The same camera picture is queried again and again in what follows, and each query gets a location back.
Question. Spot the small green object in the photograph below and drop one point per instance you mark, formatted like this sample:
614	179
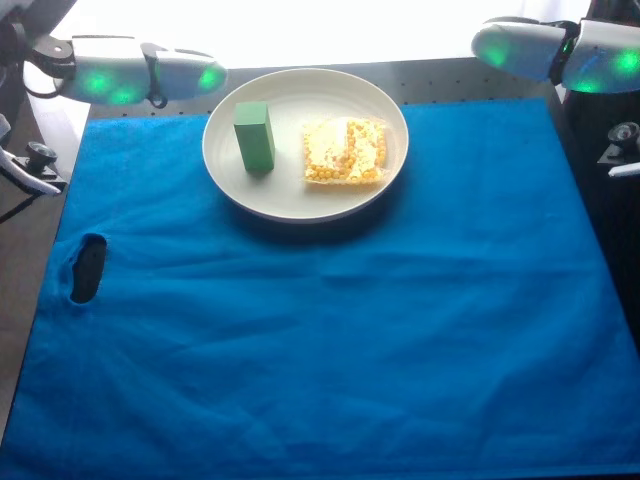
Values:
255	140

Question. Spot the white round plate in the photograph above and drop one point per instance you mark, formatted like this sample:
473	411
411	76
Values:
290	200

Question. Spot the yellow cheese slice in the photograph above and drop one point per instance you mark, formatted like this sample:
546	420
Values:
345	155

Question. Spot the blue cloth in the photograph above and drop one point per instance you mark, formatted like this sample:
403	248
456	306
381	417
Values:
320	350

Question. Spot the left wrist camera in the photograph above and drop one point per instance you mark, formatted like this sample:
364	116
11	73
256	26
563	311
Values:
41	152

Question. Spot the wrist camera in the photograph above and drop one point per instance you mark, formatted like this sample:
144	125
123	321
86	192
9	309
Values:
624	135
41	152

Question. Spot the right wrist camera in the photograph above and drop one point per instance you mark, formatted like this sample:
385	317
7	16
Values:
624	135

